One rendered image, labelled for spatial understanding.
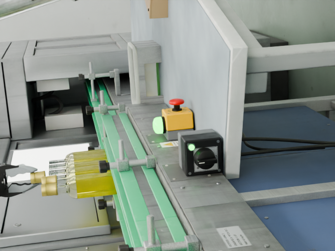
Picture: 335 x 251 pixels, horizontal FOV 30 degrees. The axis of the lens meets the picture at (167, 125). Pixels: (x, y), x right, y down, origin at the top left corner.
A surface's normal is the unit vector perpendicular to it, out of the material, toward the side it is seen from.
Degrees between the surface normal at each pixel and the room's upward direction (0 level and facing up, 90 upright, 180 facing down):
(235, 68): 90
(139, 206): 90
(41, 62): 90
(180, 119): 90
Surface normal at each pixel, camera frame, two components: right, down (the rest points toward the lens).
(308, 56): 0.18, 0.51
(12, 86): 0.18, 0.24
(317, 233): -0.06, -0.97
